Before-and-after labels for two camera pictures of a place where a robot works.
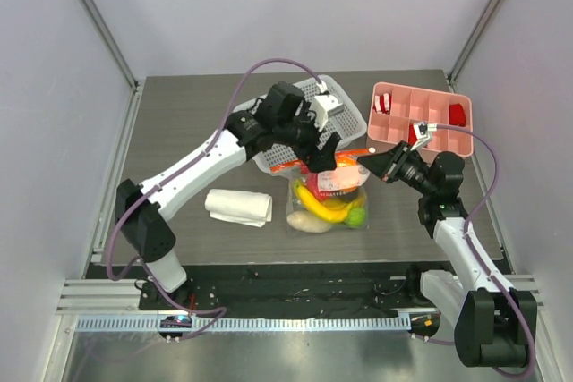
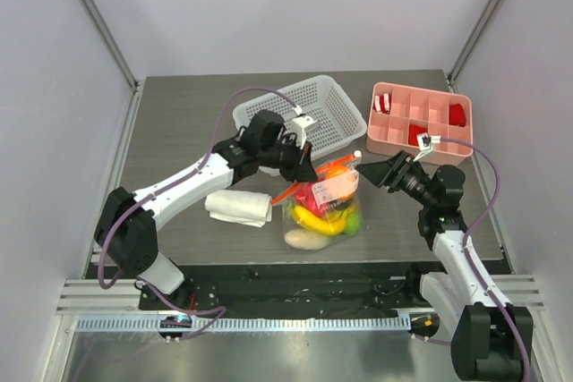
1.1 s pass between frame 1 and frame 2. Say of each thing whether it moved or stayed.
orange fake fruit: moved
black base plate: stayed
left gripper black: moved
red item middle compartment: stayed
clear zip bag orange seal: moved
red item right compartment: stayed
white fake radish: moved
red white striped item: stayed
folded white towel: stayed
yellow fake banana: moved
